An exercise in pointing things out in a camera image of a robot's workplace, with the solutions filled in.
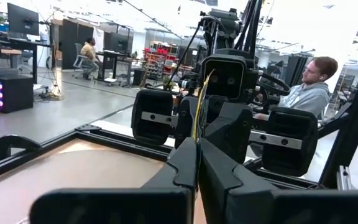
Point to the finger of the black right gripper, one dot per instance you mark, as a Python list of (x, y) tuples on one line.
[(185, 124), (228, 133)]

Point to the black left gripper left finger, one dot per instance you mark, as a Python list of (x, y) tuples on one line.
[(120, 208)]

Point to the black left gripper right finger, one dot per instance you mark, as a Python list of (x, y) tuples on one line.
[(259, 208)]

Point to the yellow lemon lime tea packet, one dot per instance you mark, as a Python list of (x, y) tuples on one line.
[(196, 121)]

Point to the black monitor on arm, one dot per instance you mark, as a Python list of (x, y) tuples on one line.
[(23, 20)]

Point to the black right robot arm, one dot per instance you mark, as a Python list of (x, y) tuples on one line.
[(225, 31)]

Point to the red storage shelf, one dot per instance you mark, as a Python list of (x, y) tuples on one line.
[(160, 53)]

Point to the black office desk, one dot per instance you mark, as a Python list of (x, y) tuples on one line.
[(117, 55)]

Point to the person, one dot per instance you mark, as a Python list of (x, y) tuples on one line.
[(309, 96), (89, 51)]

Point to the office chair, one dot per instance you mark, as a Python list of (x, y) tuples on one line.
[(78, 60)]

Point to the black cabinet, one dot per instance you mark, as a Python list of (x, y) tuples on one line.
[(70, 34)]

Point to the black computer tower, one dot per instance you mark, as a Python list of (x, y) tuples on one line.
[(17, 93)]

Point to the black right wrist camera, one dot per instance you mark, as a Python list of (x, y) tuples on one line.
[(225, 77)]

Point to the silver aluminium post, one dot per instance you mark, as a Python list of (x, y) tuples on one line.
[(343, 177)]

